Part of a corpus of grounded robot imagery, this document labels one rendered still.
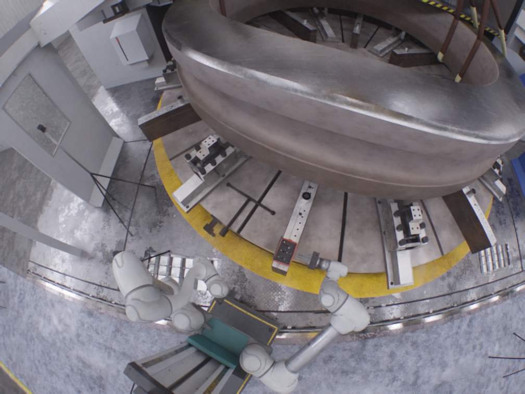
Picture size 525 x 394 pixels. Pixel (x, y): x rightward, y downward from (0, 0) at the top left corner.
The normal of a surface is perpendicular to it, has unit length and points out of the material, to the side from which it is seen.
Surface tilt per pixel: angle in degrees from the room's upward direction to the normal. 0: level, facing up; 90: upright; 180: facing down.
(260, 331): 0
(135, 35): 90
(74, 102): 90
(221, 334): 0
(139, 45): 90
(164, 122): 90
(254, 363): 6
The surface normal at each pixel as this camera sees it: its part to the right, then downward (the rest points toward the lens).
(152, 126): 0.39, 0.83
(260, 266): -0.06, -0.42
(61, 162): 1.00, 0.01
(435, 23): -0.94, 0.34
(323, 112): -0.39, 0.85
